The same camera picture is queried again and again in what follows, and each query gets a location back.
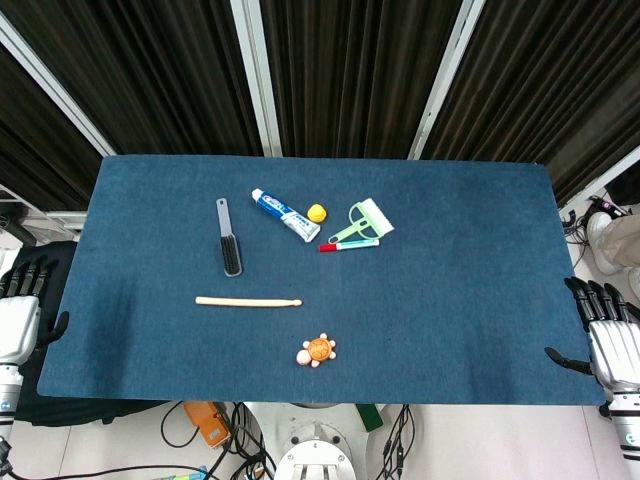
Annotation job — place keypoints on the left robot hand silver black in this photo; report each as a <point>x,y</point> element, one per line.
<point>17,325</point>

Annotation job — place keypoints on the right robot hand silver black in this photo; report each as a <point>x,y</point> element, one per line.
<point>615,350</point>

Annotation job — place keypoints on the wooden drumstick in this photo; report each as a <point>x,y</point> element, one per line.
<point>245,302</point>

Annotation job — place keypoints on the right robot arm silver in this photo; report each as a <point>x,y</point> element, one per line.
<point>627,430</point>

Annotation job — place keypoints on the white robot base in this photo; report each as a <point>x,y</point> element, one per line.
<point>320,450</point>

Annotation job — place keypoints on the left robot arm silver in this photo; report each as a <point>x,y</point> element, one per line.
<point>9,395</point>

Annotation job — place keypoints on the green white-bristle hand brush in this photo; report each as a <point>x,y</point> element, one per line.
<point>372,215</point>

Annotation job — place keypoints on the white shoe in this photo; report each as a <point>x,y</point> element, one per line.
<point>602,240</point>

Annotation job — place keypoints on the beige trouser leg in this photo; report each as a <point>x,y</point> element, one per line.
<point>625,235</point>

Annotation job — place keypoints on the black curtain panel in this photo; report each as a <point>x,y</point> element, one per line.
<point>30,150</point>
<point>360,75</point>
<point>150,75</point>
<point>550,85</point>

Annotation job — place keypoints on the blue cloth table mat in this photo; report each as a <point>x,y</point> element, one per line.
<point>425,320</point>

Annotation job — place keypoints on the orange box device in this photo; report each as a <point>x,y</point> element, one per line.
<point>210,425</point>

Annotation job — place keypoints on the grey black hairbrush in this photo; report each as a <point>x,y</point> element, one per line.
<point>231,255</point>

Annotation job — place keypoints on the dark green flat object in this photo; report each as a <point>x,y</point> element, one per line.
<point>371,417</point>

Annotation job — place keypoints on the red-capped whiteboard marker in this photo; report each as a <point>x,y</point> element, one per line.
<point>355,244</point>

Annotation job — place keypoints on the blue white toothpaste tube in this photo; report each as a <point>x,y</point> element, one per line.
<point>285,215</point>

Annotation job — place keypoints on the orange pink turtle toy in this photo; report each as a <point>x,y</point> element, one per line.
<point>318,350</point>

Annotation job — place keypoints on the yellow rubber duck toy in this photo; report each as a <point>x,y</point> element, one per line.
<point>317,212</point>

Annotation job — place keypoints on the white frame post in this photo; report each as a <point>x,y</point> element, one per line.
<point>257,80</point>
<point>60,100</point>
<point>445,85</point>

